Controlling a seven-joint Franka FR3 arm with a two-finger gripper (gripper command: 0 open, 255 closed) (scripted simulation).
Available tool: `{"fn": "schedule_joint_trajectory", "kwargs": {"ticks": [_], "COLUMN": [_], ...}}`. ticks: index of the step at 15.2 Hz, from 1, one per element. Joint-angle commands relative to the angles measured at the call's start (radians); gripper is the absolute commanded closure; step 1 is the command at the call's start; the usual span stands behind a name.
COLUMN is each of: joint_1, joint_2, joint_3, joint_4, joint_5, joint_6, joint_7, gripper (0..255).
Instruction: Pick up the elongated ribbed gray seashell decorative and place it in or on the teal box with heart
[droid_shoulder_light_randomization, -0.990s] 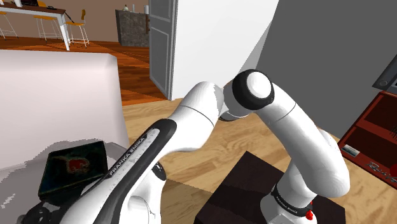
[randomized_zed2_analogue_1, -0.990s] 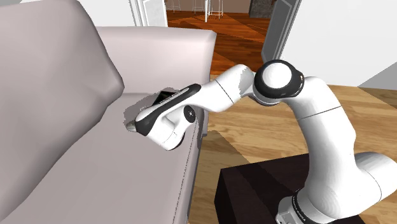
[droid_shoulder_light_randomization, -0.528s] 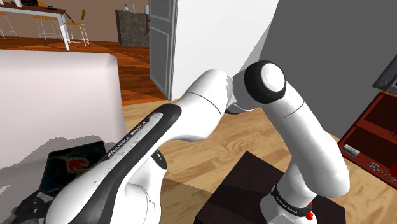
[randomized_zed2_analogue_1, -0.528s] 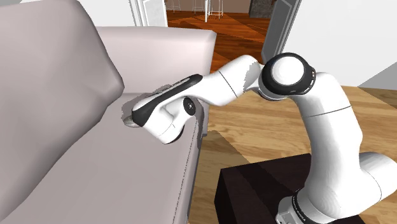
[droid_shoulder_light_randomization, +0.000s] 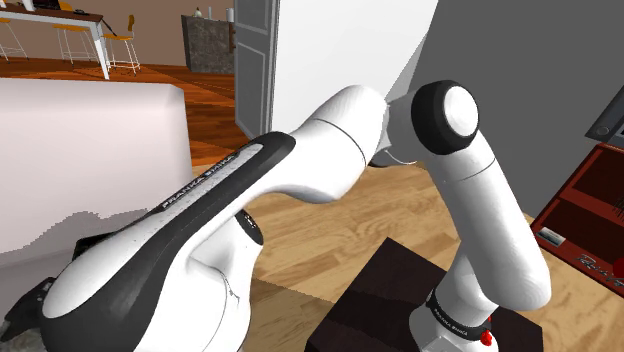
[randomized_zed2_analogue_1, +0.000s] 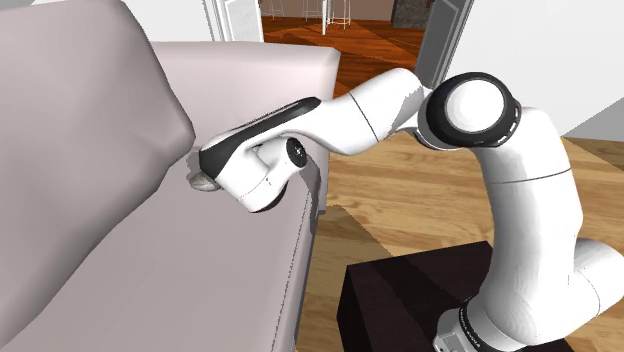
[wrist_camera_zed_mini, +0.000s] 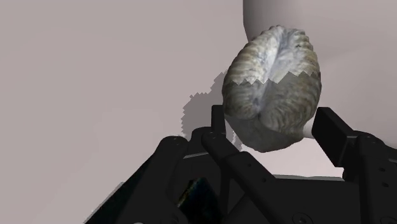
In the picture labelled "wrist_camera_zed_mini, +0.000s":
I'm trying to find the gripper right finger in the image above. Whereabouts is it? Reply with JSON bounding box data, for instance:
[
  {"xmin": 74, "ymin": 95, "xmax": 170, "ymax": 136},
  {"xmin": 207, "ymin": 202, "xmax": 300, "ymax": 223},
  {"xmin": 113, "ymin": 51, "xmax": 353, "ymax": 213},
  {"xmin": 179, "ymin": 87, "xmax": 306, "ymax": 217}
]
[{"xmin": 311, "ymin": 106, "xmax": 397, "ymax": 224}]

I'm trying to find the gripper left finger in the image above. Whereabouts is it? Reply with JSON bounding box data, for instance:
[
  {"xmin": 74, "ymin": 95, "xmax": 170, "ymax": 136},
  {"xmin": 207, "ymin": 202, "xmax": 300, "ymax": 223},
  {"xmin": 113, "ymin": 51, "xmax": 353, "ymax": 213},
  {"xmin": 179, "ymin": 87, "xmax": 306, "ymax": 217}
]
[{"xmin": 83, "ymin": 104, "xmax": 299, "ymax": 224}]

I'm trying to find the grey ribbed seashell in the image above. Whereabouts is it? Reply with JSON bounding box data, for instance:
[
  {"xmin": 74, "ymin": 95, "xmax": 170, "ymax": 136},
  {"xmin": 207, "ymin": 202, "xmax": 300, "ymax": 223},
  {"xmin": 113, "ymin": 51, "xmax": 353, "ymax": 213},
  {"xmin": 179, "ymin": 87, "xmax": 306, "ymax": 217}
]
[{"xmin": 221, "ymin": 24, "xmax": 323, "ymax": 153}]

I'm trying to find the large pale rounded object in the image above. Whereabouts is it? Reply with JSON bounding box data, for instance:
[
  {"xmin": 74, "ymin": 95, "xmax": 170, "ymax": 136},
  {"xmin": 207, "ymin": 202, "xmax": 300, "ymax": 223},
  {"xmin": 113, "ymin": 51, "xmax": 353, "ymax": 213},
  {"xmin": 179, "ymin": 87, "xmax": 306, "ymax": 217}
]
[{"xmin": 242, "ymin": 0, "xmax": 397, "ymax": 146}]

